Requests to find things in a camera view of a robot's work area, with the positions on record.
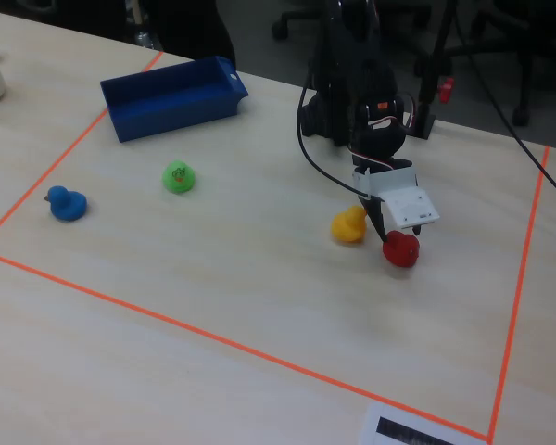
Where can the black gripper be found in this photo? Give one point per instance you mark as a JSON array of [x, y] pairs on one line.
[[376, 214]]

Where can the black camera stand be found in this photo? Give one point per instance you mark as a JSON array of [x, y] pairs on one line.
[[427, 126]]

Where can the red rubber duck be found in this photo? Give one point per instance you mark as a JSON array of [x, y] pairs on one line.
[[400, 252]]

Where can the red clamp knob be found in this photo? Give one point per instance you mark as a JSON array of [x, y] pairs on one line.
[[446, 89]]

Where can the white paper with black print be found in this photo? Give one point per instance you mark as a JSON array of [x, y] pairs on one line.
[[374, 419]]

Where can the blue plastic box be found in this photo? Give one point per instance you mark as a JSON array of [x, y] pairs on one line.
[[167, 116]]

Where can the yellow rubber duck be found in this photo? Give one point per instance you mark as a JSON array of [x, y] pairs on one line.
[[347, 229]]

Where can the green rubber duck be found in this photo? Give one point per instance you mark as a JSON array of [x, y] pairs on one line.
[[178, 180]]

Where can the orange tape line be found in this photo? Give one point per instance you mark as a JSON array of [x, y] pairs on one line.
[[519, 287], [51, 169], [213, 337]]

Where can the blue rubber duck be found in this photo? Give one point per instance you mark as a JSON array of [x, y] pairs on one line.
[[69, 206]]

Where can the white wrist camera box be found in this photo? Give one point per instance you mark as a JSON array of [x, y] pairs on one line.
[[410, 208]]

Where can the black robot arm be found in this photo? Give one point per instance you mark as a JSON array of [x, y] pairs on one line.
[[352, 69]]

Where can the grey metal camera bracket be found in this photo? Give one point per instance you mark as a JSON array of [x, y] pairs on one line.
[[389, 180]]

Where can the black office chair base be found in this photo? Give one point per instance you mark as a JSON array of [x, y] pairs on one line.
[[519, 113], [282, 25]]

